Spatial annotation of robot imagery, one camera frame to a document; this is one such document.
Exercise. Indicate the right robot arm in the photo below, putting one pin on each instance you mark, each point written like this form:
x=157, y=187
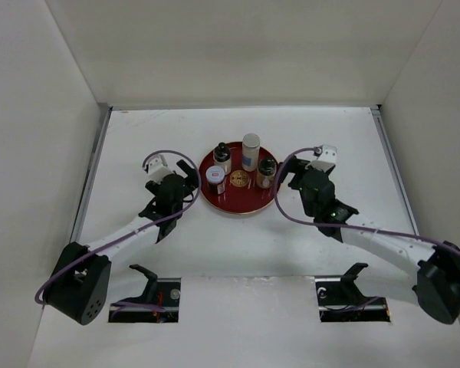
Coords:
x=435, y=267

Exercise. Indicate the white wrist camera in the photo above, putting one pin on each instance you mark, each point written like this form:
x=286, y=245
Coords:
x=325, y=159
x=156, y=167

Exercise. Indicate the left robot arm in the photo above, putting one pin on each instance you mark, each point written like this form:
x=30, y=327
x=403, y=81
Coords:
x=78, y=286

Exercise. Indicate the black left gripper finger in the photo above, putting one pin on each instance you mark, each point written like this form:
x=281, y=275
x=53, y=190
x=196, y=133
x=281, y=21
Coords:
x=196, y=181
x=185, y=167

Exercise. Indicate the red round lacquer tray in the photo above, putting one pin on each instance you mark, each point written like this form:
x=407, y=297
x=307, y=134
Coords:
x=242, y=195

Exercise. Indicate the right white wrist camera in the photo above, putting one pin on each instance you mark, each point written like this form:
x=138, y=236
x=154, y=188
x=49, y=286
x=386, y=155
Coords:
x=325, y=159

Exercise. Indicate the black-cap sauce bottle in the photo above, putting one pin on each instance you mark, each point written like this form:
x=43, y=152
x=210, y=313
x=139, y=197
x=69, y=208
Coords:
x=221, y=155

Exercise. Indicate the tall white-lid shaker bottle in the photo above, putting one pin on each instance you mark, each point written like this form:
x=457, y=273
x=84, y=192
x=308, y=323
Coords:
x=250, y=152

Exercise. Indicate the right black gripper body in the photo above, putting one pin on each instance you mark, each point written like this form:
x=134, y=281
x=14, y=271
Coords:
x=297, y=182

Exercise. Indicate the black-cap brown spice bottle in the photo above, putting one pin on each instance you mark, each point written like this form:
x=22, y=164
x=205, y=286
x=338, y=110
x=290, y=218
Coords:
x=266, y=171

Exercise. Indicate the white-lid dark spice jar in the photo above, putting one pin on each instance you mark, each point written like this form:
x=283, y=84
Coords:
x=215, y=178

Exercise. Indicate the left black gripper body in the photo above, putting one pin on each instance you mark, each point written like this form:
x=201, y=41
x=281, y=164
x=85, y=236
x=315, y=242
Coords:
x=152, y=186

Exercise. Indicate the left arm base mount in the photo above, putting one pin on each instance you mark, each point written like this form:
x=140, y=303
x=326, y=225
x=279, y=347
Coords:
x=157, y=303

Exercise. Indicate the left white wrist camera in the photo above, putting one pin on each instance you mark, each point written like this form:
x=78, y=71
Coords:
x=156, y=167

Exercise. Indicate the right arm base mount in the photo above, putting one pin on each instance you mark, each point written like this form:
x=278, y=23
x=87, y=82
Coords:
x=341, y=301

